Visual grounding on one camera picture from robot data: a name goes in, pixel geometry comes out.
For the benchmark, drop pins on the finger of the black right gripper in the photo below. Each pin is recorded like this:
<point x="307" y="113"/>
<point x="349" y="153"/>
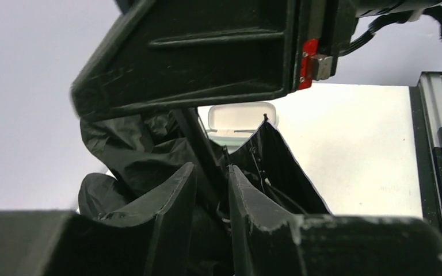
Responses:
<point x="175" y="54"/>

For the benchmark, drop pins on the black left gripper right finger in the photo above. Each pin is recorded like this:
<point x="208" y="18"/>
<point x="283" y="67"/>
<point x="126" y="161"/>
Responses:
<point x="269" y="240"/>

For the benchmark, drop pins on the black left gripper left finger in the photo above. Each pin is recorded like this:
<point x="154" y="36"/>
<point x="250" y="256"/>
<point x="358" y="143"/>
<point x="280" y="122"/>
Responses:
<point x="149" y="236"/>

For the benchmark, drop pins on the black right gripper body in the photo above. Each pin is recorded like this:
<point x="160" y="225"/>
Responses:
<point x="328" y="30"/>

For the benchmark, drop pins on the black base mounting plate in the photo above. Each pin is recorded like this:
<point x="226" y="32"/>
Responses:
<point x="440" y="152"/>

